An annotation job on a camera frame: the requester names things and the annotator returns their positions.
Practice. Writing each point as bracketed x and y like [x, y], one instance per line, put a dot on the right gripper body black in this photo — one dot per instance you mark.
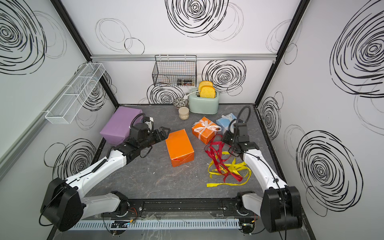
[227, 138]

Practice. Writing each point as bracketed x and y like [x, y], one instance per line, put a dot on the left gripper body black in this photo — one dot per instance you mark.
[152, 139]

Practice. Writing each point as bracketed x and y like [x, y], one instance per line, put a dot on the purple gift box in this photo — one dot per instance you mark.
[117, 128]

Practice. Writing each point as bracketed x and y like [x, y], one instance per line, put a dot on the orange box red ribbon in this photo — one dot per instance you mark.
[180, 148]

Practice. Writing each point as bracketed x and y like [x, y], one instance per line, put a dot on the yellow ribbon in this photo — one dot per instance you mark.
[240, 168]

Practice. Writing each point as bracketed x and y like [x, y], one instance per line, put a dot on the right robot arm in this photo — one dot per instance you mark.
[274, 187]

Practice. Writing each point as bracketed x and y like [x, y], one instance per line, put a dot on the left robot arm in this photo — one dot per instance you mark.
[65, 202]

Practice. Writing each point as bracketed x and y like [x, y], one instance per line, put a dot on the blue gift box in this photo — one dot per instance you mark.
[223, 129]

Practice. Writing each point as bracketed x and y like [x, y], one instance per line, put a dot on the white ribbon on blue box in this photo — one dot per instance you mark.
[227, 119]

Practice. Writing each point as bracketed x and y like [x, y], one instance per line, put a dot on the white ribbon on orange box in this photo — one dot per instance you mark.
[202, 125]

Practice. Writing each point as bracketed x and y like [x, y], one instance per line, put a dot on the small jar with beige lid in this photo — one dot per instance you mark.
[184, 113]

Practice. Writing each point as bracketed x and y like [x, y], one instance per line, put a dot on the patterned ceramic bowl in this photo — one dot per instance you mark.
[180, 102]

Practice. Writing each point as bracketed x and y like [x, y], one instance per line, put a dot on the mint green toaster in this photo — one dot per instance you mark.
[200, 105]

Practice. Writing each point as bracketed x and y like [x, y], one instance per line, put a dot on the spice jars in basket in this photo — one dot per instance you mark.
[185, 82]

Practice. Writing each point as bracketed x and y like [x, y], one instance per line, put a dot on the front yellow sponge toast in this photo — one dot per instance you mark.
[208, 92]

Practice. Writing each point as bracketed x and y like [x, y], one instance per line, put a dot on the yellow sponge toast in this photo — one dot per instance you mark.
[205, 84]
[208, 92]

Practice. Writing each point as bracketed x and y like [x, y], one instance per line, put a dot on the rear yellow sponge toast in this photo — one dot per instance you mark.
[205, 84]

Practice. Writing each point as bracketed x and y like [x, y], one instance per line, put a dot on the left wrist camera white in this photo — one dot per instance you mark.
[148, 121]

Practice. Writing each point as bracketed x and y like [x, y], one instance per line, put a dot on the black wire basket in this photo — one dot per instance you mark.
[169, 68]

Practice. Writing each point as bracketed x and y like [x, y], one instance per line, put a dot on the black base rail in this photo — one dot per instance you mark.
[239, 206]

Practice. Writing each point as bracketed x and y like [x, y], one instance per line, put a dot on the white mesh wall shelf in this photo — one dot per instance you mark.
[83, 92]

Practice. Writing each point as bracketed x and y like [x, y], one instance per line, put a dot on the grey slotted cable duct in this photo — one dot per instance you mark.
[121, 225]

